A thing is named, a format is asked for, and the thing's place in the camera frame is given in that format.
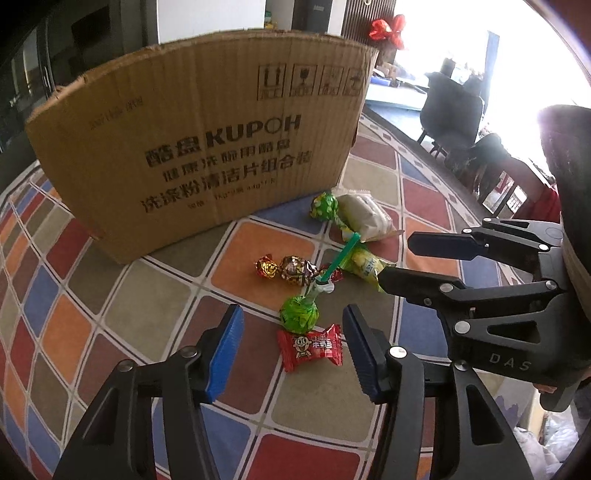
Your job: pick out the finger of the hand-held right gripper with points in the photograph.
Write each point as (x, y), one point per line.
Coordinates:
(415, 286)
(461, 247)

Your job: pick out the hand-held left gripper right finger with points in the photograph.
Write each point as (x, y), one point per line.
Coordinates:
(364, 360)

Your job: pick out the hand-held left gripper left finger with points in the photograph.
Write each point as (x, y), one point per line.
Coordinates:
(226, 355)

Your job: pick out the yellow-green candy packet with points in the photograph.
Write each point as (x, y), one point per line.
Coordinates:
(367, 265)

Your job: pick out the green lollipop with teal stick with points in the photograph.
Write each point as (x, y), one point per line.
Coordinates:
(298, 316)

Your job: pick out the whitish bun packet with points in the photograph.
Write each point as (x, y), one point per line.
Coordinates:
(364, 214)

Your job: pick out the brown foil twist candy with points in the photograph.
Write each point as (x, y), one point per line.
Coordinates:
(298, 270)

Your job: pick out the brown cardboard box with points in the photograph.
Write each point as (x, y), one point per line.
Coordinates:
(184, 138)

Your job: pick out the person's right forearm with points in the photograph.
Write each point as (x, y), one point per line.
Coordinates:
(572, 175)

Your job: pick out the person's right hand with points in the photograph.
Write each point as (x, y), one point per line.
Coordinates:
(547, 388)

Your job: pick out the colourful checked tablecloth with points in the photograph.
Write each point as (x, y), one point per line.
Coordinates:
(295, 415)

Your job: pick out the red garment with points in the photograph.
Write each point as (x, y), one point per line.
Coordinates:
(542, 207)

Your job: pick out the white plastic bag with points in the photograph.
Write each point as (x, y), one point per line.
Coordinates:
(549, 443)

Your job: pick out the dark slatted chair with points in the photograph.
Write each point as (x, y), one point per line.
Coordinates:
(489, 157)

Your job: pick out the dark armchair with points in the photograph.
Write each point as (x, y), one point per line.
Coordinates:
(452, 110)

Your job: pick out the white low cabinet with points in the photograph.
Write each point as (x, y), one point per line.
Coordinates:
(397, 97)

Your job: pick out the blue vertical panel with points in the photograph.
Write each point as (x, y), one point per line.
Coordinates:
(494, 60)

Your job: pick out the red bow decoration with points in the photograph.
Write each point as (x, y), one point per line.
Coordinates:
(385, 27)

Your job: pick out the dark framed glass sliding door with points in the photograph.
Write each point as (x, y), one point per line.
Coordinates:
(69, 46)

